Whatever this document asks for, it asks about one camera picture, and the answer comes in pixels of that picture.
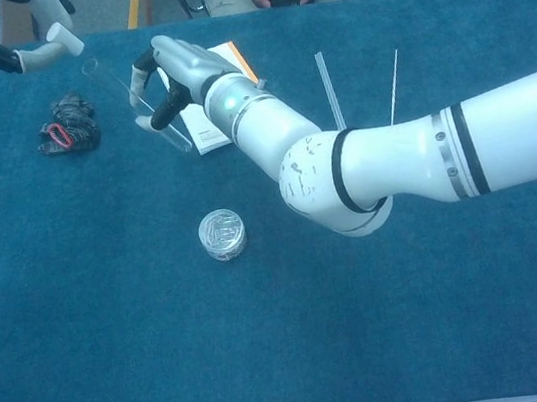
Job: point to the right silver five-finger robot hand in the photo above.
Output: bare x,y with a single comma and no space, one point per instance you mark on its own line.
187,64

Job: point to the clear glass test tube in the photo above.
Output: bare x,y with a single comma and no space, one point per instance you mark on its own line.
112,85

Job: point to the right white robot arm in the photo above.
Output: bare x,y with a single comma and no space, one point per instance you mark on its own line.
393,157

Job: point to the brown cardboard box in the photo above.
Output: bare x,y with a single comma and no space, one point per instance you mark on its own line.
19,23

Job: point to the white notebook with orange spine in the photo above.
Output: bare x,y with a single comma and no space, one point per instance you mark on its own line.
208,136

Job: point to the black phone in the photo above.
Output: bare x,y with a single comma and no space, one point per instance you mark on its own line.
284,0

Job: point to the red carabiner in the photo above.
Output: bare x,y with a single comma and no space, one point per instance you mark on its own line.
58,135

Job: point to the round clear paper clip box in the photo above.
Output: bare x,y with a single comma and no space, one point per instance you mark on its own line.
222,235

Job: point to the thin white rod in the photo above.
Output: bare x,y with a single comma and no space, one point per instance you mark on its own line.
394,86

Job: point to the teal table cloth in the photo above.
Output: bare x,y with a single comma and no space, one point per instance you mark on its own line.
167,337

